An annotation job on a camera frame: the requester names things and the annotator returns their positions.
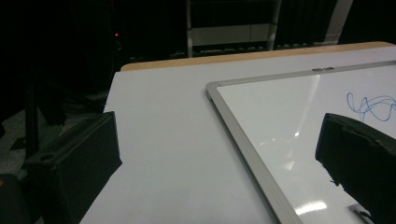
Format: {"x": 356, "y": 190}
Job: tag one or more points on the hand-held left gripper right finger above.
{"x": 364, "y": 155}

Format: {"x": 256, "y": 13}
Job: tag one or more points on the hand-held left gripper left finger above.
{"x": 74, "y": 168}

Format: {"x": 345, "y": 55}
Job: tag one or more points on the silver-framed whiteboard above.
{"x": 280, "y": 124}

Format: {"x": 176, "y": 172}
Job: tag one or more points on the black floor stand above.
{"x": 31, "y": 124}

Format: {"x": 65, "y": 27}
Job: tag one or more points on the white slanted post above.
{"x": 339, "y": 18}

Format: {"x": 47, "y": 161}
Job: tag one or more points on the white metal frame stand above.
{"x": 224, "y": 34}

